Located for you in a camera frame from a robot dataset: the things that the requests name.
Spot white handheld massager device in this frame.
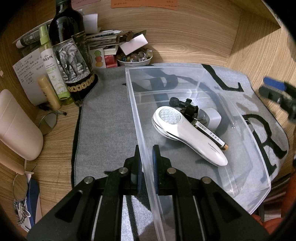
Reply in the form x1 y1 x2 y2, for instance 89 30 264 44
152 106 228 167

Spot clear plastic storage bin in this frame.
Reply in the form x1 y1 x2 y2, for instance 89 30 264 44
125 65 271 240

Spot black ball-head mount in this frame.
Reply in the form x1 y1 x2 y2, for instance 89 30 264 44
169 97 199 122

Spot white travel plug adapter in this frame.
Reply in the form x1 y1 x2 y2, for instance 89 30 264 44
198 108 222 130

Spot grey rug with black letters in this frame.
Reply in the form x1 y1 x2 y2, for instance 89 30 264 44
71 62 290 241

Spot green spray bottle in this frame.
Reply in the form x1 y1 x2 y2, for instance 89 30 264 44
39 25 70 101

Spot white bowl of trinkets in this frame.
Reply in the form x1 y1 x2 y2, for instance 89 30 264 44
116 49 153 67

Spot pink thermos bottle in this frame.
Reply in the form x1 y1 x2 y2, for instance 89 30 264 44
1 89 44 161

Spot yellow lip balm tube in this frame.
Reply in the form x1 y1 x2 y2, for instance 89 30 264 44
37 75 61 110

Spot stack of papers and books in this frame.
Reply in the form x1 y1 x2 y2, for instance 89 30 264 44
83 14 122 70

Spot small white cardboard box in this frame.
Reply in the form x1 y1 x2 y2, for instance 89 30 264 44
119 34 148 55

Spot white handwritten paper note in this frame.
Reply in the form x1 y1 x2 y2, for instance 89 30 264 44
13 49 47 106

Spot dark wine bottle elephant label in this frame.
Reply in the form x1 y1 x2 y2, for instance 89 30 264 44
49 1 98 106

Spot pink sticky note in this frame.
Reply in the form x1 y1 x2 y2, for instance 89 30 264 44
71 0 101 9

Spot metal ring glasses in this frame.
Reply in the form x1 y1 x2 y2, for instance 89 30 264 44
35 110 67 136

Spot keyring with chain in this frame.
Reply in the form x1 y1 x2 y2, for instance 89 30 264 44
13 174 31 225

